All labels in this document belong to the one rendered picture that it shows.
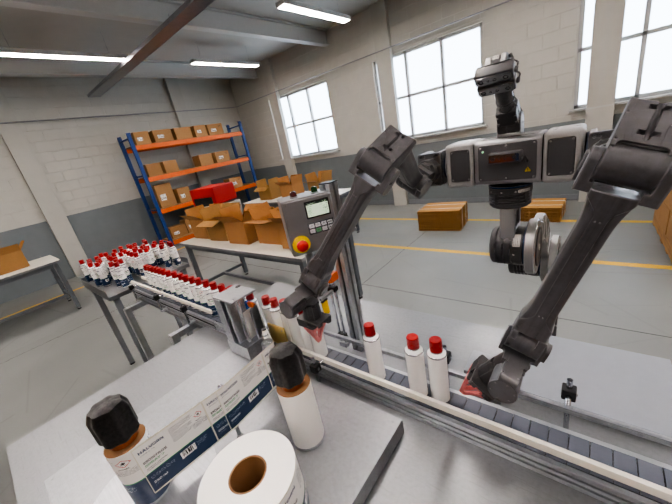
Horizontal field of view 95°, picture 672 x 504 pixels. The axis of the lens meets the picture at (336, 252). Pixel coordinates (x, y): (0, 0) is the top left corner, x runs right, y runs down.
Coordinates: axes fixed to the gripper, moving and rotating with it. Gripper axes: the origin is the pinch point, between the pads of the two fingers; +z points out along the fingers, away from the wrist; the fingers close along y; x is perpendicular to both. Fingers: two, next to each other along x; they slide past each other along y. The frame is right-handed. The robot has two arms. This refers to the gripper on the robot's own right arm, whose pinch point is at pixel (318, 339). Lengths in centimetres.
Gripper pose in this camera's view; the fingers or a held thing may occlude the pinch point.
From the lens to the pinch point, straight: 107.6
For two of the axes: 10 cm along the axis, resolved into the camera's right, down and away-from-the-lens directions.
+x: 6.1, -3.8, 6.9
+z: 1.8, 9.2, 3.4
